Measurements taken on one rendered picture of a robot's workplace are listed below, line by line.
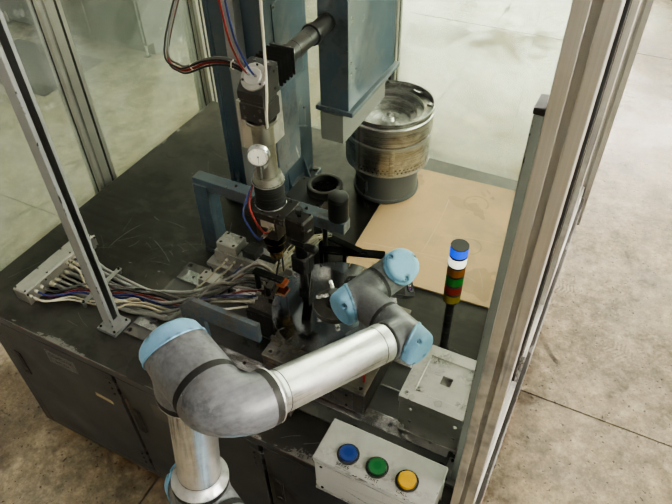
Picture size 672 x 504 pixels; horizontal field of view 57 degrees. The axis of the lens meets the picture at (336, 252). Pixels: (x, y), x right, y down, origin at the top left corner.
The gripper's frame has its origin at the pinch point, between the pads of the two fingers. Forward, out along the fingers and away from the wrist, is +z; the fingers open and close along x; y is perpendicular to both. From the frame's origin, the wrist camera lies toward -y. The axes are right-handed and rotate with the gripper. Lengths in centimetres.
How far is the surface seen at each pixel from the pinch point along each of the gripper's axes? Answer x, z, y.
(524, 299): 17, -74, 1
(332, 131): -46.4, -4.7, 6.0
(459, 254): -7.2, -19.9, -18.6
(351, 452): 35.8, -9.3, 8.5
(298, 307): -1.1, 8.3, 14.9
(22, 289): -18, 55, 91
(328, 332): 6.8, 2.3, 8.9
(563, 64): -1, -102, 10
